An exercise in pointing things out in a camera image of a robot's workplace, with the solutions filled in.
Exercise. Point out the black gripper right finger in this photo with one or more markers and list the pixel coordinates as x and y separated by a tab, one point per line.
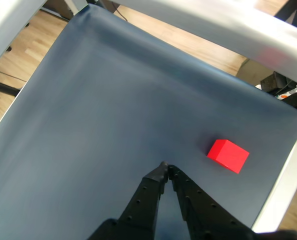
201	220

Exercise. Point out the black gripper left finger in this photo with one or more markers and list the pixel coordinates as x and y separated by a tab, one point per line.
143	205

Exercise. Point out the red cube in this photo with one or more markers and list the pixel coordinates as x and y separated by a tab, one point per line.
228	156

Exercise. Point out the dark grey table mat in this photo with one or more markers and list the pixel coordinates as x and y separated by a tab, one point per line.
113	112

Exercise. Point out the black storage crate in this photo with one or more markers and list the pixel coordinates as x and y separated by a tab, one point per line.
276	82

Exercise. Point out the black chair base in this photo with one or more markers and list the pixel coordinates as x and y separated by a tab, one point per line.
3	86

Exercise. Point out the white frame rail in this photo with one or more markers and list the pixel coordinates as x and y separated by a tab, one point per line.
213	25

